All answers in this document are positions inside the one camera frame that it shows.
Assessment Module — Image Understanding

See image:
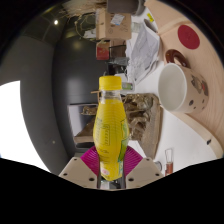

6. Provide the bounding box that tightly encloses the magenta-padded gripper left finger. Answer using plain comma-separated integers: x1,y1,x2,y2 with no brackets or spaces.
58,145,102,189

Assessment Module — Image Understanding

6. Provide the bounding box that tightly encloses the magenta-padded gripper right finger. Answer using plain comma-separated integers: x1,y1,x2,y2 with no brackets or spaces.
120,146,165,189

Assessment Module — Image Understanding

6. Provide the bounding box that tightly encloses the yellow drink bottle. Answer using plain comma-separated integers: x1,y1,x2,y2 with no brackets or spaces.
92,75,130,182

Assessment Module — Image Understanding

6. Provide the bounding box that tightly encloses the clear tube with red end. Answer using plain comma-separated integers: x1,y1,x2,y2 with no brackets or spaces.
164,148,175,176

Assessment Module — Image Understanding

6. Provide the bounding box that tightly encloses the long ceiling light strip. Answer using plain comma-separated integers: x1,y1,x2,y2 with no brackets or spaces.
0,79,51,173

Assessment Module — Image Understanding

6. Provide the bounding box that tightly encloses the white spray bottle green label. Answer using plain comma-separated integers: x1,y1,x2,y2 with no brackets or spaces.
121,81,136,92

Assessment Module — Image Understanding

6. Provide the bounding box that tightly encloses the newspaper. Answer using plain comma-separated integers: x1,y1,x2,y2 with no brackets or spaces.
126,21,162,84

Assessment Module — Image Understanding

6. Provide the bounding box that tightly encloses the red box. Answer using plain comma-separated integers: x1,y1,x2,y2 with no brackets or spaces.
95,40,111,61

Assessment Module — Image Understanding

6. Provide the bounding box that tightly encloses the light wooden board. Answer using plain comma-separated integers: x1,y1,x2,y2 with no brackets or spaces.
156,13,224,159
143,0,201,34

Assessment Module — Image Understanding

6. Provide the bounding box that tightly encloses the flat round red coaster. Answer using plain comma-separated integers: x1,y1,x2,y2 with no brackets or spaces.
177,24,201,51

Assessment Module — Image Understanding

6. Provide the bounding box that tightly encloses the small glass jar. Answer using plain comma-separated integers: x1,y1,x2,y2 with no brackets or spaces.
131,21,144,34

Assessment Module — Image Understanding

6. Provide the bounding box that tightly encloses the cardboard box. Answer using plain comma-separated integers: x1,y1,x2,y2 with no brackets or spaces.
95,8,133,42

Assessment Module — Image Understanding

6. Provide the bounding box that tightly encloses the black wall screen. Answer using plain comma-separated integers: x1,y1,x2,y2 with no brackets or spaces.
68,103,100,149

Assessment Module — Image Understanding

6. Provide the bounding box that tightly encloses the white mug with brown handle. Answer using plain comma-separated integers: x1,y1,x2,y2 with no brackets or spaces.
157,49,210,114

